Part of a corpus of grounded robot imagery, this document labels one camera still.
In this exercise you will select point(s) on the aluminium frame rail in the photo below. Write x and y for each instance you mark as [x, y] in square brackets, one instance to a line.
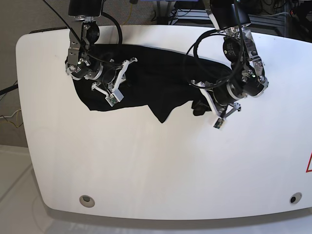
[271, 25]

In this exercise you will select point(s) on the left table grommet hole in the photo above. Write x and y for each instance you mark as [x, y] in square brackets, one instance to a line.
[87, 201]

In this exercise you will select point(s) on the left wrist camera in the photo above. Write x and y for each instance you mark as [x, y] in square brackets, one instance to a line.
[219, 123]

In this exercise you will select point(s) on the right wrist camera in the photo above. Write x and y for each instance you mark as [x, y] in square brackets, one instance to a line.
[114, 98]

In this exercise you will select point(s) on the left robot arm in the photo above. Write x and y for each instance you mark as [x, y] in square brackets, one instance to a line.
[247, 77]

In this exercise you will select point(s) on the red warning triangle sticker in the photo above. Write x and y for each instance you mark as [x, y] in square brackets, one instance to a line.
[309, 166]

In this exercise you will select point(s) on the black T-shirt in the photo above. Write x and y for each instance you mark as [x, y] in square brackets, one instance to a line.
[158, 80]

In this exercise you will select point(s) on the right table grommet hole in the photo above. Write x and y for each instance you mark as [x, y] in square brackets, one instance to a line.
[295, 198]

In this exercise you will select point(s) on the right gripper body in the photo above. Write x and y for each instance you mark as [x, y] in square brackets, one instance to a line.
[112, 78]

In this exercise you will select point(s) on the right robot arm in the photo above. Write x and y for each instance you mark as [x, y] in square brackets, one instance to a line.
[82, 61]

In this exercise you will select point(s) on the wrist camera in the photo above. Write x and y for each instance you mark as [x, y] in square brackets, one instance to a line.
[114, 98]
[219, 123]

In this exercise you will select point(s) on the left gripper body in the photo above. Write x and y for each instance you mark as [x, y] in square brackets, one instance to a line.
[219, 100]

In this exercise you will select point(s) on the table grommet hole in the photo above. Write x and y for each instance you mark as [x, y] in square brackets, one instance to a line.
[87, 201]
[295, 198]

